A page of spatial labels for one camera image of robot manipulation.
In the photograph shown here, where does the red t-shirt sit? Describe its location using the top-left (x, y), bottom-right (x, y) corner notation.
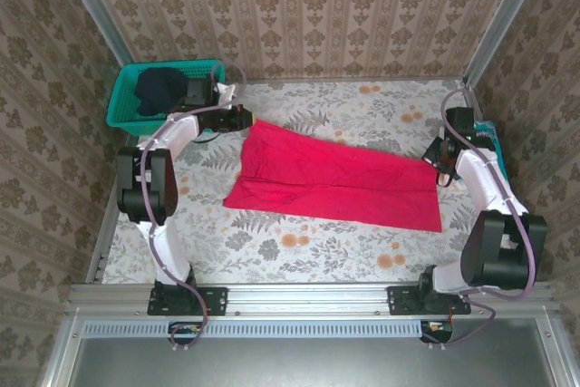
top-left (222, 118), bottom-right (443, 235)

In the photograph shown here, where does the folded teal printed t-shirt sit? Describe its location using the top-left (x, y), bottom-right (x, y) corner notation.
top-left (472, 120), bottom-right (509, 180)

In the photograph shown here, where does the dark navy t-shirt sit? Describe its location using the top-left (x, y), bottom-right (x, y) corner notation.
top-left (133, 66), bottom-right (189, 118)

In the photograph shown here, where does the teal plastic basket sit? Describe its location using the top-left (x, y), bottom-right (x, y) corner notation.
top-left (105, 59), bottom-right (227, 138)

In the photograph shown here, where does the floral tablecloth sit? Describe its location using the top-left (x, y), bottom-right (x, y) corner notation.
top-left (101, 78), bottom-right (516, 286)

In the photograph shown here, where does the grey metal panel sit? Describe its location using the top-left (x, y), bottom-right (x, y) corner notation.
top-left (40, 314), bottom-right (573, 387)

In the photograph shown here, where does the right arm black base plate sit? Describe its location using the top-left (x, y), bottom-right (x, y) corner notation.
top-left (386, 285), bottom-right (473, 316)

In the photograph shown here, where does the aluminium frame post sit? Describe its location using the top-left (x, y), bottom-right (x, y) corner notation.
top-left (53, 0), bottom-right (138, 67)
top-left (462, 0), bottom-right (553, 88)

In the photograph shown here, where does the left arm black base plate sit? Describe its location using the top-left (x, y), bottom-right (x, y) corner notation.
top-left (146, 285), bottom-right (229, 317)

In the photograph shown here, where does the aluminium mounting rail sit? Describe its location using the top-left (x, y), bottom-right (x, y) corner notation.
top-left (66, 284), bottom-right (557, 316)

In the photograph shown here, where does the grey slotted cable duct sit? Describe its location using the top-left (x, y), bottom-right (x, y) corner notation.
top-left (82, 319), bottom-right (421, 340)

